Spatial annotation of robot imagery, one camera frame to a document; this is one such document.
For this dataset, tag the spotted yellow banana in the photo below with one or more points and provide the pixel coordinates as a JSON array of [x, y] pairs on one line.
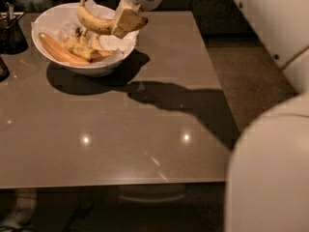
[[100, 26]]

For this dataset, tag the white ceramic bowl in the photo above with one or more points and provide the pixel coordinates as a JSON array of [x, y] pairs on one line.
[[96, 69]]

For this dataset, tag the black mesh utensil holder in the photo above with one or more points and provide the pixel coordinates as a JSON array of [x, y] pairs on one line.
[[12, 40]]

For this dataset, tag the long orange-yellow banana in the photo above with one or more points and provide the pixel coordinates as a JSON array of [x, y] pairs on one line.
[[60, 53]]

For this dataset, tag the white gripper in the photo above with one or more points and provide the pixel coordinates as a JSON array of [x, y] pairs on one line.
[[128, 20]]

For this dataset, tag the dark round object at left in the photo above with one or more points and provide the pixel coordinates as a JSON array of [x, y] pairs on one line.
[[4, 71]]

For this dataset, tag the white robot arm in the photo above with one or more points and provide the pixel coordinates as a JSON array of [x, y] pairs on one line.
[[267, 186]]

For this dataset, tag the yellow banana bunch in bowl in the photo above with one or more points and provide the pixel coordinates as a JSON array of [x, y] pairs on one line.
[[78, 45]]

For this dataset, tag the white paper bowl liner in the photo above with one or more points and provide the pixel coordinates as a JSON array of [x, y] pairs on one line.
[[64, 20]]

